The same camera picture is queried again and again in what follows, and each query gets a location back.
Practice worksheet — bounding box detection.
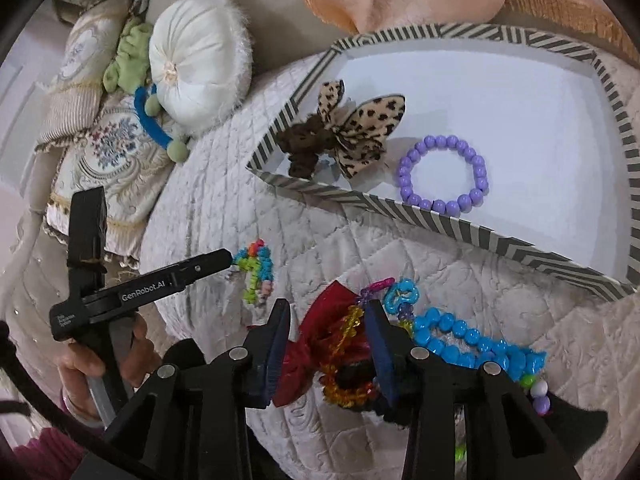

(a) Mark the striped tray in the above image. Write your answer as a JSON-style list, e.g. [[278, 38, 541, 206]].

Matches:
[[246, 22, 640, 303]]

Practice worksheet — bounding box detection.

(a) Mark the black scrunchie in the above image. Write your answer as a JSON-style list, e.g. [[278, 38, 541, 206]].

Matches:
[[330, 355, 381, 411]]

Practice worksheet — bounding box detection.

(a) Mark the floral embroidered pillow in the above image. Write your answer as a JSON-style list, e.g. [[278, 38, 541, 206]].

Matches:
[[42, 95, 173, 267]]

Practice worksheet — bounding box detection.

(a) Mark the purple bead bracelet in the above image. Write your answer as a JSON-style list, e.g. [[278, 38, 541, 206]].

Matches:
[[397, 134, 487, 214]]

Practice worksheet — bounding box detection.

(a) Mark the person's left hand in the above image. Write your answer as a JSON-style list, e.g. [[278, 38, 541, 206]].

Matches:
[[57, 312, 151, 418]]

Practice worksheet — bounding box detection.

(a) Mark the quilted cream bed cover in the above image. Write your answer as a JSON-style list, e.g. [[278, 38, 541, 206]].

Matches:
[[140, 55, 640, 480]]

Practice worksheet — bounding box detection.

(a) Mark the black cable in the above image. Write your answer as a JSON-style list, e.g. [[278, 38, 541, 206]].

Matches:
[[0, 320, 51, 413]]

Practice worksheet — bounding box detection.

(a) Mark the leopard print bow scrunchie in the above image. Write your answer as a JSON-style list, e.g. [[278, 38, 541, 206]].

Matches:
[[315, 79, 407, 179]]

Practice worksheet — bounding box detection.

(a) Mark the red bow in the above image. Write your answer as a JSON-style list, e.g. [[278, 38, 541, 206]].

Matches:
[[272, 281, 371, 408]]

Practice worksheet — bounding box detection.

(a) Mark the blue bead bracelet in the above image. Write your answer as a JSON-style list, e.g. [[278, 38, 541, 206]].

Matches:
[[411, 307, 548, 381]]

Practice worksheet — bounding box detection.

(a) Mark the green plush toy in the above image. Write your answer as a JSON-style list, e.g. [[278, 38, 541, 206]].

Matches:
[[102, 19, 155, 95]]

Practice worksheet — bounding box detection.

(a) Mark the multicolour round bead bracelet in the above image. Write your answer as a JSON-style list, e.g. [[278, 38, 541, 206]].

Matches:
[[452, 372, 553, 463]]

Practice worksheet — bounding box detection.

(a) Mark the blue plush strap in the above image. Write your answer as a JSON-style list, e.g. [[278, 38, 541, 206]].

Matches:
[[134, 85, 191, 163]]

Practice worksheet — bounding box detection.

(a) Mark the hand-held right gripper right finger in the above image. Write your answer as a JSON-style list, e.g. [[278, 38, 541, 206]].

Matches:
[[366, 302, 581, 480]]

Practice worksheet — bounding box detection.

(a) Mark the neon bead bracelet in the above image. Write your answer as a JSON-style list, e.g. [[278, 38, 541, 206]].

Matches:
[[229, 239, 277, 306]]

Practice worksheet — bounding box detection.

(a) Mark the brown scrunchie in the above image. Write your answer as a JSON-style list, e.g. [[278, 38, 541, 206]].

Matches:
[[276, 116, 333, 179]]

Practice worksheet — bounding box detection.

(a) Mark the white round cushion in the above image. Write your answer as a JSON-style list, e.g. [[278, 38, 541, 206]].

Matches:
[[148, 0, 253, 137]]

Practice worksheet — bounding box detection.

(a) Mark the rainbow translucent bead bracelet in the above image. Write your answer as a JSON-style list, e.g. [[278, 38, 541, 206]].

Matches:
[[320, 275, 418, 406]]

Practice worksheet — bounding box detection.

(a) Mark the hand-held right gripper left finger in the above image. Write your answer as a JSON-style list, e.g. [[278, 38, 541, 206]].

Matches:
[[75, 298, 292, 480]]

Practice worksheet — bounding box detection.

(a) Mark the cream embroidered pillow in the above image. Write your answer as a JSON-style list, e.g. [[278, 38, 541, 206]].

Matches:
[[35, 0, 132, 146]]

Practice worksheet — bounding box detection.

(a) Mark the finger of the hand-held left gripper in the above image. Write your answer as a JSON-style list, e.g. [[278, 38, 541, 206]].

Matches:
[[175, 248, 234, 286]]

